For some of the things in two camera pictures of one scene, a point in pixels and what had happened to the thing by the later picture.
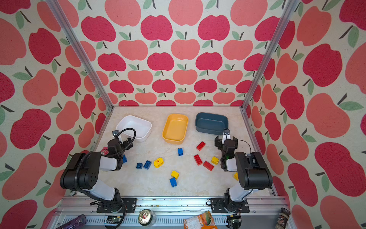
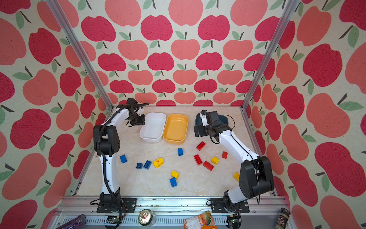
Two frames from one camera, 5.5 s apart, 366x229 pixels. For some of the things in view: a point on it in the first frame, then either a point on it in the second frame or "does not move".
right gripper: (218, 142) -> (200, 130)
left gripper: (126, 146) -> (142, 121)
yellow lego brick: (236, 176) does not move
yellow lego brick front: (175, 174) does not move
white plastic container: (143, 128) -> (153, 130)
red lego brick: (208, 165) does not move
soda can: (146, 217) does not move
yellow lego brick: (215, 160) does not move
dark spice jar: (284, 215) does not move
